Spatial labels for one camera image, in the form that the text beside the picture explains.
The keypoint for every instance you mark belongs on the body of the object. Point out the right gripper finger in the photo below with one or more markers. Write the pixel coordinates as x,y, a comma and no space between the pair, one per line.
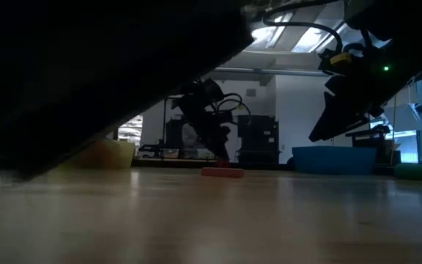
322,117
343,126

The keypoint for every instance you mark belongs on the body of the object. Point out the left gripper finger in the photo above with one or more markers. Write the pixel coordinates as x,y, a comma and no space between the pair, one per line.
225,146
216,148

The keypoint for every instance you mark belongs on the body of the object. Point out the pink block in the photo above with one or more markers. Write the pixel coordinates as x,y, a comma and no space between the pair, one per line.
222,172

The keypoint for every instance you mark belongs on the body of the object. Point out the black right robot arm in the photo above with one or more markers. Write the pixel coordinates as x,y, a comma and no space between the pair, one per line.
409,22

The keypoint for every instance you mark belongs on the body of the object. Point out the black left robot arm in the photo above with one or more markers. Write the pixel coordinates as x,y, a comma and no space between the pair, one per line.
86,73

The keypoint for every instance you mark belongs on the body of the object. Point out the desk with black equipment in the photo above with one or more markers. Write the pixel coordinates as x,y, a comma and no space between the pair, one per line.
370,133

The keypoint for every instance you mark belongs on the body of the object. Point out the black equipment cabinet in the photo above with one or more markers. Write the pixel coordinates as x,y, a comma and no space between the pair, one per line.
258,139

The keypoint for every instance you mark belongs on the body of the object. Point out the blue bin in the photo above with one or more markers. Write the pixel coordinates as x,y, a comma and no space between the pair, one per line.
333,159

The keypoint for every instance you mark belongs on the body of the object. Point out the white tilted board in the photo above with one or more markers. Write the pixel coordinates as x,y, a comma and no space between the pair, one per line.
407,117

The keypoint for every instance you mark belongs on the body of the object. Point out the background workbench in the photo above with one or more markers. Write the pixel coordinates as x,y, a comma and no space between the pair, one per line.
152,152

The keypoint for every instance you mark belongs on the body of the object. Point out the grey ceiling pipe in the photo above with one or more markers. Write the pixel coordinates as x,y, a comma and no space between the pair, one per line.
269,70

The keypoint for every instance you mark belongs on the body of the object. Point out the translucent yellow bin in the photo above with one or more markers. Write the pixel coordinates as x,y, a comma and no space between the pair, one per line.
123,154

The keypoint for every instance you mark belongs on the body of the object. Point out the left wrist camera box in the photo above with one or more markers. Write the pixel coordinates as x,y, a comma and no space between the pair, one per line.
212,89

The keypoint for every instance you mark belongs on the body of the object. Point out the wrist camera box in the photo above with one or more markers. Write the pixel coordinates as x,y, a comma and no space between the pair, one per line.
212,89
328,67

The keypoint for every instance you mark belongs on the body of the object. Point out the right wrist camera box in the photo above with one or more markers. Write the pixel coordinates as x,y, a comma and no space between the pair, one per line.
328,67

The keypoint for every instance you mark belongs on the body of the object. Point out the grey wall vent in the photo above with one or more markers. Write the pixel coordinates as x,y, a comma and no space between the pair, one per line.
251,92

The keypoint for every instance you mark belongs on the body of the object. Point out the rectangular silver duct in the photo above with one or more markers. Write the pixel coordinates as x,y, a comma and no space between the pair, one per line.
306,40

